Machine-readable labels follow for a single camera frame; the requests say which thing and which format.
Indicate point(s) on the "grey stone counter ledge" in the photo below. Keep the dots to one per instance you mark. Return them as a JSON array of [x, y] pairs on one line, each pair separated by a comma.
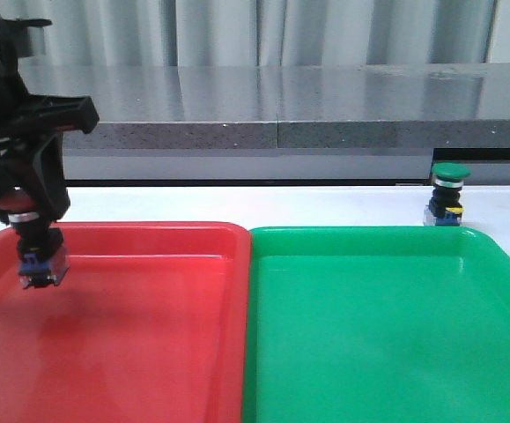
[[343, 125]]

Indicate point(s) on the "green mushroom push button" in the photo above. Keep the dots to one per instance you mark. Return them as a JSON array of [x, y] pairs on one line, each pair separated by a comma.
[[444, 207]]

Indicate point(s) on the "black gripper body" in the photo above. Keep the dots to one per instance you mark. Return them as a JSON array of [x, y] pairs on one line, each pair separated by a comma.
[[31, 125]]

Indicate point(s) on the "red mushroom push button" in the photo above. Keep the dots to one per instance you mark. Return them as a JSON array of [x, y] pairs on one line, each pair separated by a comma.
[[41, 250]]

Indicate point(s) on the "red plastic tray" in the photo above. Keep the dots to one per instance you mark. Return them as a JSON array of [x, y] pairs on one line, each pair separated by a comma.
[[148, 325]]

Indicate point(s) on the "green plastic tray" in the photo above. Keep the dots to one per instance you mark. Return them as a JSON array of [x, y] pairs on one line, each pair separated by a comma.
[[377, 324]]

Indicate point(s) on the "white pleated curtain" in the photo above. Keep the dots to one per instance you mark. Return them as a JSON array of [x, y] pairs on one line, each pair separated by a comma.
[[258, 33]]

